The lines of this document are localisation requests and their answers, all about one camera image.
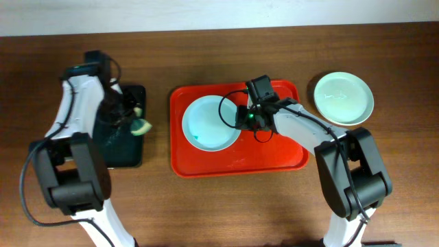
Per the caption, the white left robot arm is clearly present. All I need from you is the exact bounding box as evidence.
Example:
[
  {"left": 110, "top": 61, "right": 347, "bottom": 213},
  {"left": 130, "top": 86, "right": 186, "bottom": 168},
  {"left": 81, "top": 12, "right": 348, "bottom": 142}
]
[{"left": 25, "top": 62, "right": 138, "bottom": 246}]

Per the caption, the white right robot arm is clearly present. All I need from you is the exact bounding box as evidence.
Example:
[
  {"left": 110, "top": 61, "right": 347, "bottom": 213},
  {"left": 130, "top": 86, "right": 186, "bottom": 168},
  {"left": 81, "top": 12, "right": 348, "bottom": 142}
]
[{"left": 236, "top": 98, "right": 392, "bottom": 246}]

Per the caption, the light blue plate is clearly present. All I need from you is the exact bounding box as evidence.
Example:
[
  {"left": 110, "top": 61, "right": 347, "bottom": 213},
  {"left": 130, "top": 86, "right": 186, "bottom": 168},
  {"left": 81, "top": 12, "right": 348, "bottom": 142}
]
[{"left": 182, "top": 95, "right": 241, "bottom": 152}]

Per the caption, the red plastic tray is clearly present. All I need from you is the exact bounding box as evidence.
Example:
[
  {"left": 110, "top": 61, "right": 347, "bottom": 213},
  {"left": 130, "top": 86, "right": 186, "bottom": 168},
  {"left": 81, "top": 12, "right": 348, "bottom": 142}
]
[{"left": 169, "top": 82, "right": 310, "bottom": 178}]

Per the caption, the green yellow scrub sponge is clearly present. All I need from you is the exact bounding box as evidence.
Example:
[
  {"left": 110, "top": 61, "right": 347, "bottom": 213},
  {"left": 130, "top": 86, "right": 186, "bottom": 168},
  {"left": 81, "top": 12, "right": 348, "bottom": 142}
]
[{"left": 130, "top": 107, "right": 152, "bottom": 136}]

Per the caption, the black plastic tray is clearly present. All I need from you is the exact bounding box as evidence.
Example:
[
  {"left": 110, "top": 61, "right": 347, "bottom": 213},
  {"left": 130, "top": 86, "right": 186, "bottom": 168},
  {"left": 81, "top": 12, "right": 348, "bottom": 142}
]
[{"left": 93, "top": 85, "right": 146, "bottom": 168}]

